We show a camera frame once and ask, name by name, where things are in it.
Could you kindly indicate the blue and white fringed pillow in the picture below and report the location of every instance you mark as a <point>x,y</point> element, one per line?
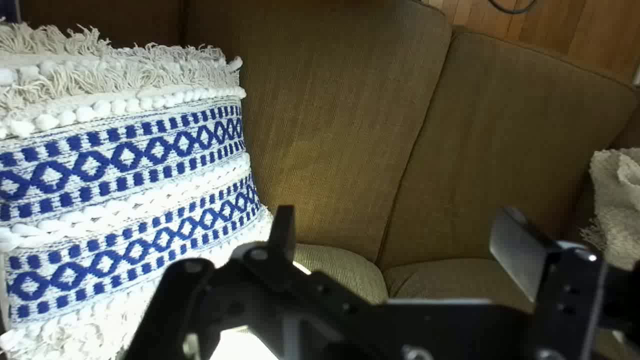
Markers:
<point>121,161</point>

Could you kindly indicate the brown fabric sofa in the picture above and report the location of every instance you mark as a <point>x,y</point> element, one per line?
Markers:
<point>400,132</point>

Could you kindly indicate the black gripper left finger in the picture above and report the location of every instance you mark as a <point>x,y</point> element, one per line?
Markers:
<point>280,232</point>

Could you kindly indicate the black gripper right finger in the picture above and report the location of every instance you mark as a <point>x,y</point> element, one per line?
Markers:
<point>520,247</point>

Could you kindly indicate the cream knitted throw blanket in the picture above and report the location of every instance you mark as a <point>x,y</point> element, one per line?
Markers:
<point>616,200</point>

